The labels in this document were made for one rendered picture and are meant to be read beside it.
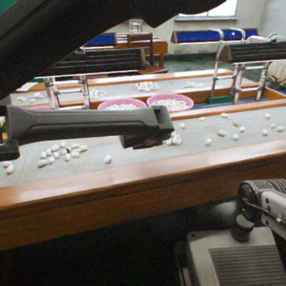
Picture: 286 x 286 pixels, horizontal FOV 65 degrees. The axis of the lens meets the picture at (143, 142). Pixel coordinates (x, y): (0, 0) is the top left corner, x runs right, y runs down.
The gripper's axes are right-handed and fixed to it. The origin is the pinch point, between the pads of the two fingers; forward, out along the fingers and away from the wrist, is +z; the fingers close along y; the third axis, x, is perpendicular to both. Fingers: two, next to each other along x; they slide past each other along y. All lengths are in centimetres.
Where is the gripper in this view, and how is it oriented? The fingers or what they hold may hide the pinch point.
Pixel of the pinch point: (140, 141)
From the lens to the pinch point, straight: 82.3
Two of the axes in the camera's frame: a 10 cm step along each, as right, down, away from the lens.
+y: -9.6, 1.3, -2.6
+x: 1.6, 9.8, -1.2
